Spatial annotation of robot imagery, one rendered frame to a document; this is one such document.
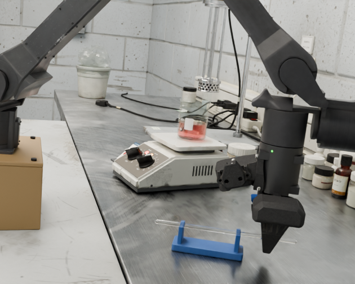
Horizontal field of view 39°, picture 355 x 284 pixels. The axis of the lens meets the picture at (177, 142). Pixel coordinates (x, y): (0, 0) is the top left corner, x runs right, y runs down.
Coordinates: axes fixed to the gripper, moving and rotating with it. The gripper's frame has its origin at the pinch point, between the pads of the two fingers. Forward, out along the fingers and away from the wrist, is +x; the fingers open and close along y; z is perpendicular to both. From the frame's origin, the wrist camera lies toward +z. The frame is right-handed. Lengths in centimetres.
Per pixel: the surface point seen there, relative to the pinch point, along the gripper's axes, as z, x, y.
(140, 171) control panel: 22.9, 0.7, -22.5
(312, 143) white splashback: -15, 1, -72
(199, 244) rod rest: 9.4, 3.7, 0.2
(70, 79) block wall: 118, 11, -253
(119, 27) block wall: 91, -25, -265
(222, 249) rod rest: 6.0, 3.7, 0.9
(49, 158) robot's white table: 46, 4, -35
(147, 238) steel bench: 17.1, 4.6, -1.4
